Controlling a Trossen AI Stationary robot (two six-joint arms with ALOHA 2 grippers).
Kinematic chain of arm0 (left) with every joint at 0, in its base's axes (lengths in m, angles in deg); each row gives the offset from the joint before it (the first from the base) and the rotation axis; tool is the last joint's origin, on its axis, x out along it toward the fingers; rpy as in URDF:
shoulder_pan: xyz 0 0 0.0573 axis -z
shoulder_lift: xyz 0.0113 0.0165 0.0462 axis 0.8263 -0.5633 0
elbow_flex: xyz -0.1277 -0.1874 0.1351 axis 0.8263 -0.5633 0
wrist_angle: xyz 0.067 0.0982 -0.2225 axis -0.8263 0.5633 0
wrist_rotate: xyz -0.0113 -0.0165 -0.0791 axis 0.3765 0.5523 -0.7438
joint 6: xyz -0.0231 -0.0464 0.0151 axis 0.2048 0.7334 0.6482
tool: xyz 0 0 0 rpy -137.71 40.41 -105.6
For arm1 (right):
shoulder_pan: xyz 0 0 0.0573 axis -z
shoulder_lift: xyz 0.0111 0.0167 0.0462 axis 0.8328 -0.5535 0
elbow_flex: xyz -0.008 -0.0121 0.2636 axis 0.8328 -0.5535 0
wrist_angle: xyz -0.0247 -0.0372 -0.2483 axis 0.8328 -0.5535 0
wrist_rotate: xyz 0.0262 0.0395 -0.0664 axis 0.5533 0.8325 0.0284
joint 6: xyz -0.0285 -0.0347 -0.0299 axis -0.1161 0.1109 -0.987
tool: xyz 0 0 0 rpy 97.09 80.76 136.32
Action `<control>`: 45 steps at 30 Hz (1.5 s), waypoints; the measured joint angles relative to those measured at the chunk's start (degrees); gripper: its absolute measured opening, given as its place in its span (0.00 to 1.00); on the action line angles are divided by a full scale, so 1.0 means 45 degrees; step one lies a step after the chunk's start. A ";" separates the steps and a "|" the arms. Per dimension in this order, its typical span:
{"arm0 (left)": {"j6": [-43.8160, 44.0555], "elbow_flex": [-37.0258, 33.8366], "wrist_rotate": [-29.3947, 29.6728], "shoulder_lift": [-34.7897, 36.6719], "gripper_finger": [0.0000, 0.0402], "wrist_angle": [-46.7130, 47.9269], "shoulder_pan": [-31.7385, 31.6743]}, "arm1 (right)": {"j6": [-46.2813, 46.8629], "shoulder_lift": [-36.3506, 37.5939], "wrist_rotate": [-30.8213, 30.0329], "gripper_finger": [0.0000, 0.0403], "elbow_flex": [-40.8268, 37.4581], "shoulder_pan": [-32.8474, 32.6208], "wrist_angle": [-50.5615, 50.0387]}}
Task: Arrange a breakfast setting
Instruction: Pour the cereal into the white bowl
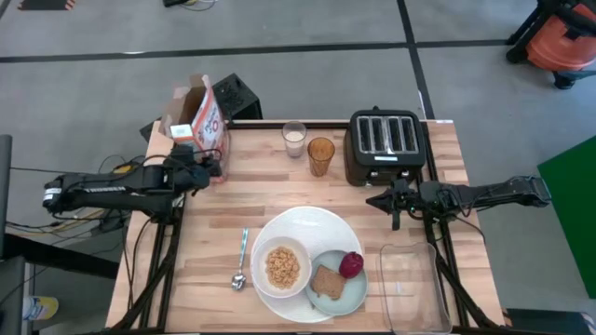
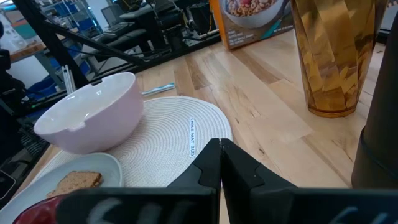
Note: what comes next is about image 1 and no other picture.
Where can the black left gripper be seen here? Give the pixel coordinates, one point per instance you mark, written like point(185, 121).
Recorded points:
point(193, 174)

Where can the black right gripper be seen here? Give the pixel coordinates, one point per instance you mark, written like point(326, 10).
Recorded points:
point(419, 200)

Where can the orange and white cereal box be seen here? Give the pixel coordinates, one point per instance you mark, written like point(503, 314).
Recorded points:
point(209, 121)

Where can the red apple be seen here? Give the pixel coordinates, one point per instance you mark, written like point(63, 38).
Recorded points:
point(351, 265)

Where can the brown toast slice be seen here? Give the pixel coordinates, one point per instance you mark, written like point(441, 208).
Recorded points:
point(328, 281)

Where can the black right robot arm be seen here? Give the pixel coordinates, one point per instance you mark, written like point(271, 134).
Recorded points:
point(489, 195)

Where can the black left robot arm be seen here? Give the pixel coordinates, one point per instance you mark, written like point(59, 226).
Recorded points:
point(116, 191)

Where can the black four-slot toaster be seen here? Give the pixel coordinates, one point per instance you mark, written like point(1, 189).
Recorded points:
point(386, 163)

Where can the black plastic crate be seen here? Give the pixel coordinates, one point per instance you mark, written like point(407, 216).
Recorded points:
point(237, 95)

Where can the amber glass tumbler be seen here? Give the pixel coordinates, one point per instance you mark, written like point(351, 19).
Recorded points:
point(321, 156)

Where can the clear glass of milk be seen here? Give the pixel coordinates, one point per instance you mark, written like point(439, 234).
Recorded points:
point(294, 139)

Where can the white woven round placemat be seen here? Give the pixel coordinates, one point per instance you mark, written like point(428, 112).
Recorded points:
point(307, 223)

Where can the clear plastic tray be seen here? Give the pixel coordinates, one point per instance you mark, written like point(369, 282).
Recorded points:
point(414, 288)

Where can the pale green plate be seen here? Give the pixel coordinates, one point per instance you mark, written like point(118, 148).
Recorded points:
point(356, 293)

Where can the round cereal rings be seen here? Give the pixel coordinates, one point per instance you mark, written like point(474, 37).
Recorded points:
point(282, 267)

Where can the pink ceramic bowl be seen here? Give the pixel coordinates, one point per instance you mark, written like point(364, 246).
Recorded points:
point(261, 279)

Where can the green floor mat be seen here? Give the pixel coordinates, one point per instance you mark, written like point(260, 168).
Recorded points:
point(572, 209)

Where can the yellow and white floor object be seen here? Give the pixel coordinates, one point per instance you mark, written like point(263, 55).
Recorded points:
point(42, 307)

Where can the orange shop vacuum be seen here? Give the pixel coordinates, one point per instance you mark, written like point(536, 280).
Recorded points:
point(559, 42)

